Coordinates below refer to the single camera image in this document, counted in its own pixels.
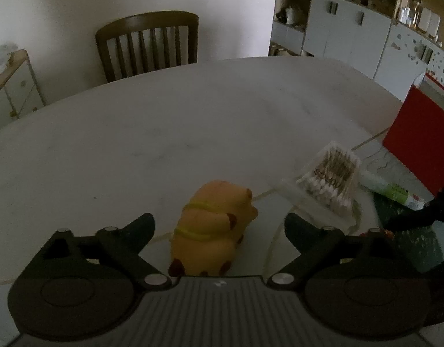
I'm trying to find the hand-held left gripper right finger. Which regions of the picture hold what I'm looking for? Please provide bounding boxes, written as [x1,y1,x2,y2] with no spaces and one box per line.
[266,213,401,290]

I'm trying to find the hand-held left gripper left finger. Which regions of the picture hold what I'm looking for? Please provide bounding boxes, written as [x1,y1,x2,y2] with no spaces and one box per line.
[25,213,174,290]

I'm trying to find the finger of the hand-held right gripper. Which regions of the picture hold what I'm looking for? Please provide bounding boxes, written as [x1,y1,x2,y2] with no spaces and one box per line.
[384,186,444,232]

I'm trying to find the yellow plush toy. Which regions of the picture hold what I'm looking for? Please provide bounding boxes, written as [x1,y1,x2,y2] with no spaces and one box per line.
[168,180,259,277]

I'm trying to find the red cardboard box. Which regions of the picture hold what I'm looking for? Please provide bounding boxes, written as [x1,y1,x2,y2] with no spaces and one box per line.
[383,72,444,196]

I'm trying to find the white tube with green label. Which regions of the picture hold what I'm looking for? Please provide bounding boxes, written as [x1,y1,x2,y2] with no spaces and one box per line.
[358,171,434,211]

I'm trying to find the clear box of cotton swabs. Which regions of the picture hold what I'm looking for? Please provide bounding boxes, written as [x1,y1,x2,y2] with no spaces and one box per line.
[283,141,362,218]

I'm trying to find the brown wooden chair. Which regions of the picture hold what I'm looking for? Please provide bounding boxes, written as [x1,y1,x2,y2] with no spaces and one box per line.
[95,11,200,84]

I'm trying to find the small white wooden-top cabinet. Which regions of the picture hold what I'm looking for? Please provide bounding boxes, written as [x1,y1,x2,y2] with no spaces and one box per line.
[0,49,46,135]

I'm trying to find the white cabinet with wooden shelves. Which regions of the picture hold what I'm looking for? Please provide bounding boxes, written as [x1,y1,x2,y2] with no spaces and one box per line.
[268,0,444,100]

